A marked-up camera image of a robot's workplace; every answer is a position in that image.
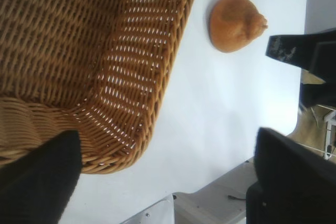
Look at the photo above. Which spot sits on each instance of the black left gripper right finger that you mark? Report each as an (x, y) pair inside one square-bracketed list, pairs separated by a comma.
[(296, 182)]

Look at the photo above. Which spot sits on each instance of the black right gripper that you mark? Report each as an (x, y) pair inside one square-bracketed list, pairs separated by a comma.
[(319, 95)]

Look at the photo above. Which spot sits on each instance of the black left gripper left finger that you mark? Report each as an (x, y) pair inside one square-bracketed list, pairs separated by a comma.
[(34, 182)]

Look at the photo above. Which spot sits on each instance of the orange bumpy knobbed fruit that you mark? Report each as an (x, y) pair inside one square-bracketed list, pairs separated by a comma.
[(233, 24)]

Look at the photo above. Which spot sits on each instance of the brown woven wicker basket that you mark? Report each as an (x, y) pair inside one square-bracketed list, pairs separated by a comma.
[(65, 51)]

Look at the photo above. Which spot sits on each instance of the white metal stand frame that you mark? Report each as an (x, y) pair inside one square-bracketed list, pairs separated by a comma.
[(331, 129)]

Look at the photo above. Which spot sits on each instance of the white table frame bracket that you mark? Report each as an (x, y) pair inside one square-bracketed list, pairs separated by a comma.
[(152, 211)]

